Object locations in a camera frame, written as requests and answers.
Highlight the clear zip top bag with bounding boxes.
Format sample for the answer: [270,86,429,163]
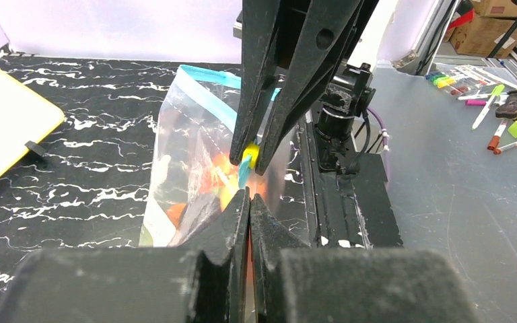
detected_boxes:
[139,65,299,247]

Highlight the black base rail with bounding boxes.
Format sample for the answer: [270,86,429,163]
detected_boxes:
[298,120,403,249]

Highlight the orange pumpkin toy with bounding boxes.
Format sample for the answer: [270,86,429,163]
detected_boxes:
[188,153,238,212]

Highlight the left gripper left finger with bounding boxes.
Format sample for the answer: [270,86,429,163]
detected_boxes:
[0,189,250,322]

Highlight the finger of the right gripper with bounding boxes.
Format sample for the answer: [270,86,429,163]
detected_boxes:
[230,1,281,165]
[254,1,378,175]

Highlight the scattered marker pens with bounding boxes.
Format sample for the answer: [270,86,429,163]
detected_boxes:
[425,64,517,155]

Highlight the white dry-erase board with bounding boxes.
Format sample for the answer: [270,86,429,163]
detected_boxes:
[0,69,65,176]

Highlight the cardboard boxes outside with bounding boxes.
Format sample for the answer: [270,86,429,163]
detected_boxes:
[446,1,517,59]

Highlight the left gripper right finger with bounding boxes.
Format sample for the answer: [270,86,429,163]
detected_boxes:
[249,195,478,322]

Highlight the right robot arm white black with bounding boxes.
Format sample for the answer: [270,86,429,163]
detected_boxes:
[230,0,378,175]

